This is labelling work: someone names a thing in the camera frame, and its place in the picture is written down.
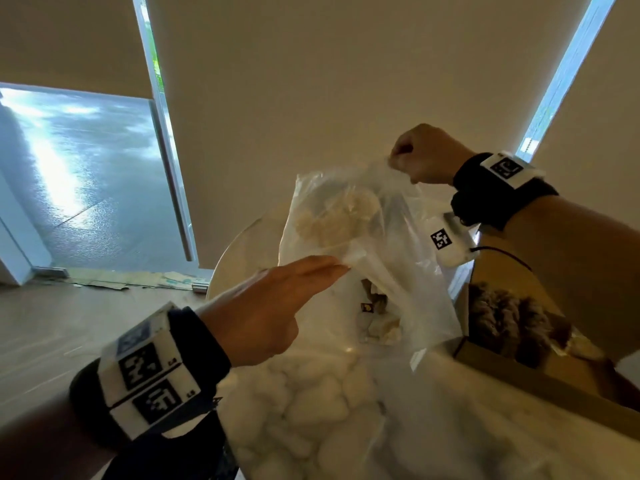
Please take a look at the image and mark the white left wrist marker block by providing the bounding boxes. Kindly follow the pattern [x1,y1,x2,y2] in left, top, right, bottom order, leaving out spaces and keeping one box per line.
[97,302,202,441]

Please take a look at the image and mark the white stuffing piece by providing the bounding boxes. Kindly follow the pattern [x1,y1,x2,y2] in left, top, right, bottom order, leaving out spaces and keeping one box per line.
[359,280,403,346]

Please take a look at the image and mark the black right wrist strap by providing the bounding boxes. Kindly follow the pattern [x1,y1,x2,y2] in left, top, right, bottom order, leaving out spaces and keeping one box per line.
[450,153,560,231]

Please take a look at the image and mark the black left wrist strap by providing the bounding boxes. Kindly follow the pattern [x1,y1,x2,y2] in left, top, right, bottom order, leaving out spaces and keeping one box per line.
[69,307,232,448]

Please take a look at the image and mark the brown fluffy fibre bundle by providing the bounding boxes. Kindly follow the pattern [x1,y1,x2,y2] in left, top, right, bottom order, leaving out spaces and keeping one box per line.
[467,281,572,369]

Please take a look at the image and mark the silver window frame post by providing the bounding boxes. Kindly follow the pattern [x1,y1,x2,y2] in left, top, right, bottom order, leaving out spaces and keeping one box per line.
[130,0,199,263]

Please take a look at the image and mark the thin black cable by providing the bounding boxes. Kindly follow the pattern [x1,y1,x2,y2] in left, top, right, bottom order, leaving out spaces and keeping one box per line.
[470,246,533,273]

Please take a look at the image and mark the cream fluffy stuffing wad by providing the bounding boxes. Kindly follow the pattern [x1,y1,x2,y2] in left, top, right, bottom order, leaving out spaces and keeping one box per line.
[294,189,382,249]

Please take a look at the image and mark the person's black clothing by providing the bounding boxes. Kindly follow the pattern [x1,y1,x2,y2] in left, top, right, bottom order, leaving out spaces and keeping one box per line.
[102,410,240,480]

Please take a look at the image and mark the black wrist strap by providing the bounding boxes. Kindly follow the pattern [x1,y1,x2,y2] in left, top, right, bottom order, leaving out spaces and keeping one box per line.
[69,307,232,448]
[450,153,560,231]

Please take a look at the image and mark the brown cardboard box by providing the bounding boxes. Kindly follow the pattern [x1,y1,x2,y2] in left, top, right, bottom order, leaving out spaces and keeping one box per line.
[451,235,640,441]

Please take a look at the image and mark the person's left forearm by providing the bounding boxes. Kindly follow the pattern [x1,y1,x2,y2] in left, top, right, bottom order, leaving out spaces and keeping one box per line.
[0,392,118,480]

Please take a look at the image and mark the person's left hand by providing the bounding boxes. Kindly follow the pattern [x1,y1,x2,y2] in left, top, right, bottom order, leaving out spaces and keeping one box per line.
[199,255,351,368]

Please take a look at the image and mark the white wrist marker block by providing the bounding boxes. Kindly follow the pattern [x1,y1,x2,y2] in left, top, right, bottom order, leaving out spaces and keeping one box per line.
[480,151,546,190]
[97,302,202,441]

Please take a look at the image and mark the pile of white cotton stuffing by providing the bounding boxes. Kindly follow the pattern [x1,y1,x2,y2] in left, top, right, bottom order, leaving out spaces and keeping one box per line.
[219,345,396,480]

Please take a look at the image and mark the large glass window pane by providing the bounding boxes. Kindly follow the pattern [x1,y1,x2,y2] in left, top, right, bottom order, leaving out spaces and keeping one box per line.
[0,83,197,276]

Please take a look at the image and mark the person's right hand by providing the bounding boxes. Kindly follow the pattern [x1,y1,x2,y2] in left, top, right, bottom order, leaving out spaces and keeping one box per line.
[389,123,476,186]

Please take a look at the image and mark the narrow glass window strip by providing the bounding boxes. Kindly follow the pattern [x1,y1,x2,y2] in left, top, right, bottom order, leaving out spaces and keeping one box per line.
[515,0,620,163]

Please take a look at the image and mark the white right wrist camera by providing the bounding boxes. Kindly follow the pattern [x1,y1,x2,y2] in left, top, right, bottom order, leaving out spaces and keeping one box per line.
[425,212,481,269]

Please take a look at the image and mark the person's right forearm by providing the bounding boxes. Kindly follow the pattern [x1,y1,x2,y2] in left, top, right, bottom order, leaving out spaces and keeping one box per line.
[502,195,640,366]

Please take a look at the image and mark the small beige roller blind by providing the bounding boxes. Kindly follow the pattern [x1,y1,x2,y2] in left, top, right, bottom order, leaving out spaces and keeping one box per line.
[0,0,154,100]

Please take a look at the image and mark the wide beige roller blind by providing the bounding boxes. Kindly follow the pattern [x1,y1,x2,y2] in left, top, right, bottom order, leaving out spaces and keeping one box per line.
[145,0,596,270]

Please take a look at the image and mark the clear plastic bag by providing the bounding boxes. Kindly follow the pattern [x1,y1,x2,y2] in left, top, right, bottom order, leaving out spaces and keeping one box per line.
[277,157,463,373]

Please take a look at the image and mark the flattened cardboard sheets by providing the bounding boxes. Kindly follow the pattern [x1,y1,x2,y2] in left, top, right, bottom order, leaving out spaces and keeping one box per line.
[64,267,210,294]

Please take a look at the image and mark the white right wrist marker block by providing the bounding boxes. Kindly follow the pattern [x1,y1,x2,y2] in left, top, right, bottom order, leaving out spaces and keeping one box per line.
[480,151,546,190]

